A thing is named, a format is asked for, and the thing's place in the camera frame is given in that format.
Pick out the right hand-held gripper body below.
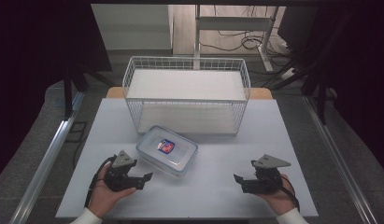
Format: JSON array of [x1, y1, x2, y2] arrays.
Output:
[[250, 154, 292, 194]]

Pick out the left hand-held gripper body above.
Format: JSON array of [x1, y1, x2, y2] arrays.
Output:
[[104, 149, 141, 192]]

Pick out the person's right hand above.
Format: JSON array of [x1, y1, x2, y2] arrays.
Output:
[[258, 174, 298, 217]]

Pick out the person's left hand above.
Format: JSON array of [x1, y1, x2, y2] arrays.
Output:
[[87, 169, 137, 218]]

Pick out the clear plastic lidded container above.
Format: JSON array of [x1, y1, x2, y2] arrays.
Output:
[[135, 124, 199, 179]]

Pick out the black stand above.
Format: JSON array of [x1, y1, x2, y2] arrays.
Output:
[[263, 46, 338, 126], [62, 60, 114, 121]]

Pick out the dark curtain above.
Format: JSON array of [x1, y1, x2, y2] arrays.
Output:
[[277, 5, 384, 176], [0, 0, 113, 183]]

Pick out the white cabinet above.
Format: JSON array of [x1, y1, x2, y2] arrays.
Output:
[[91, 3, 175, 51]]

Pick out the aluminium rail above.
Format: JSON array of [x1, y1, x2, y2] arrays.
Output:
[[301, 94, 380, 224], [8, 91, 87, 224]]

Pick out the white wire basket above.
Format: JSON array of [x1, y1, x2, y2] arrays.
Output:
[[121, 55, 252, 136]]

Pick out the black floor cables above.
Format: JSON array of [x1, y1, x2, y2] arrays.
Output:
[[198, 5, 292, 59]]

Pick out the white metal desk frame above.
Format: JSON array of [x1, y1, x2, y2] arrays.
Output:
[[193, 4, 280, 73]]

